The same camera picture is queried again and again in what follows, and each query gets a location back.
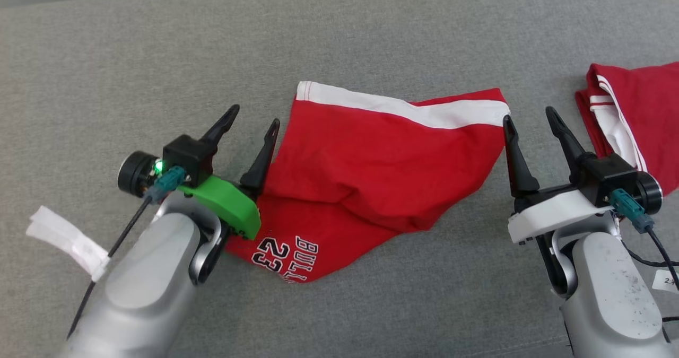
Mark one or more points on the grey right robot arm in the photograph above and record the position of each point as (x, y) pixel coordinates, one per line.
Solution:
(610, 294)

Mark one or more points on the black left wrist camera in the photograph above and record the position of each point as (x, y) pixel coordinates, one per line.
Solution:
(183, 154)

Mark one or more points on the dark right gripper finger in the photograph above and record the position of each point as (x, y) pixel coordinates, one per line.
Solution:
(517, 167)
(567, 146)

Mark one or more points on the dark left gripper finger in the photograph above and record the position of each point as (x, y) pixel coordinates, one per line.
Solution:
(218, 130)
(260, 167)

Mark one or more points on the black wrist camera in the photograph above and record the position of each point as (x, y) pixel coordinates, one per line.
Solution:
(610, 177)
(183, 154)

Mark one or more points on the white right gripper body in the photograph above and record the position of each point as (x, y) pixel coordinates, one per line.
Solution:
(557, 215)

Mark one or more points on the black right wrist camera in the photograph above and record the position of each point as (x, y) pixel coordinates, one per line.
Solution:
(610, 177)

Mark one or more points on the red basketball shorts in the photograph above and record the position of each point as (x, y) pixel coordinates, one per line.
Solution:
(360, 167)

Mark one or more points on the grey fabric sofa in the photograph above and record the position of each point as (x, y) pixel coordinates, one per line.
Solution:
(371, 40)

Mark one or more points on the white paper label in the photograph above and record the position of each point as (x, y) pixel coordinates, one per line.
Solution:
(666, 281)

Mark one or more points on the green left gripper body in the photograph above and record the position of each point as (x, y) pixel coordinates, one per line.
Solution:
(231, 207)

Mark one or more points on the red white basketball jersey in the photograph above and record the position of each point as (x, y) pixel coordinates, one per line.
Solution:
(652, 108)

